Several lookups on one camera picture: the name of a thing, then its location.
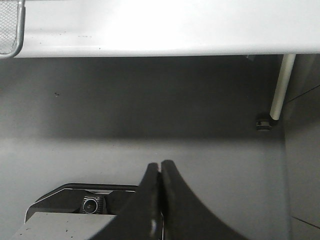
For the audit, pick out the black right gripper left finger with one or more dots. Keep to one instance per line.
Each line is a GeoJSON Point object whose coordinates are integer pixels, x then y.
{"type": "Point", "coordinates": [140, 217]}

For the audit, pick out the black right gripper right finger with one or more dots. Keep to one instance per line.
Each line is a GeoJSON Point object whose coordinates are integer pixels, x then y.
{"type": "Point", "coordinates": [185, 216]}

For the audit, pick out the silver mesh tray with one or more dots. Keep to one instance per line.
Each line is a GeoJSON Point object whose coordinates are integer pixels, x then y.
{"type": "Point", "coordinates": [12, 27]}

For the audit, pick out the white table leg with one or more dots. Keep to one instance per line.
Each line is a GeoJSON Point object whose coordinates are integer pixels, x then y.
{"type": "Point", "coordinates": [280, 91]}

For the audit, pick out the black front camera on stand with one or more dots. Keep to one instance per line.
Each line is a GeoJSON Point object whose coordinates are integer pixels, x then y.
{"type": "Point", "coordinates": [83, 198]}

